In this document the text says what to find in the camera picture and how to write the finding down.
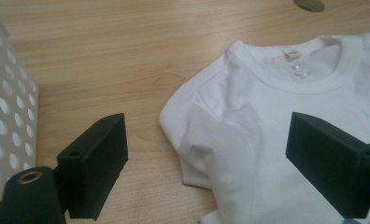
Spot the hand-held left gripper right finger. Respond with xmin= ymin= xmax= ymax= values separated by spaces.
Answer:
xmin=285 ymin=111 xmax=370 ymax=219

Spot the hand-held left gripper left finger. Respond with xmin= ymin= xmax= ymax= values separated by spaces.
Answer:
xmin=56 ymin=112 xmax=130 ymax=221

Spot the white printed t-shirt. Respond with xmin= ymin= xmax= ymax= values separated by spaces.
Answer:
xmin=158 ymin=31 xmax=370 ymax=224

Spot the white perforated plastic basket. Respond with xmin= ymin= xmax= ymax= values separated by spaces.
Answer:
xmin=0 ymin=0 xmax=39 ymax=207

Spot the grey round table grommet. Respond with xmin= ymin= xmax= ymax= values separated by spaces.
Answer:
xmin=292 ymin=0 xmax=326 ymax=13

